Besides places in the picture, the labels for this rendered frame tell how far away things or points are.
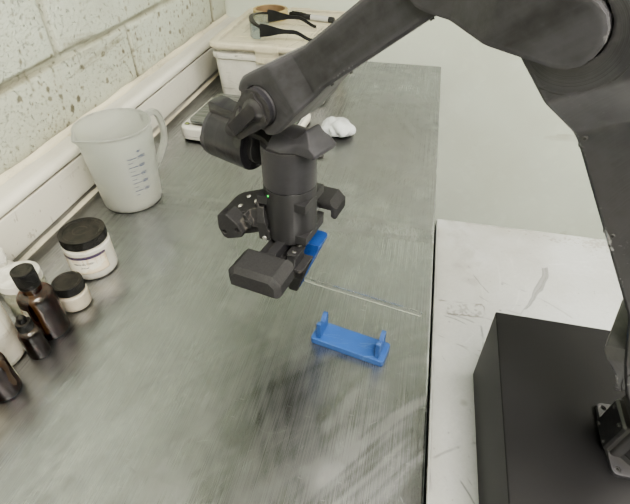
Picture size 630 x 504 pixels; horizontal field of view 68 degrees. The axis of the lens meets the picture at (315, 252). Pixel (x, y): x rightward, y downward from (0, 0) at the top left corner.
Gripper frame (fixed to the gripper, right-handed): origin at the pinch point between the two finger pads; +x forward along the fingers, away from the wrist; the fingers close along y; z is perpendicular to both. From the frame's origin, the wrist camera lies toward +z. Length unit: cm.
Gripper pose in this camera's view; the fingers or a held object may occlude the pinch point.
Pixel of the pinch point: (294, 267)
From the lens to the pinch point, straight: 57.6
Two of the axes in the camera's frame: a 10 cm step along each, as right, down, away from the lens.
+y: -4.1, 5.9, -7.0
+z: -9.1, -2.6, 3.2
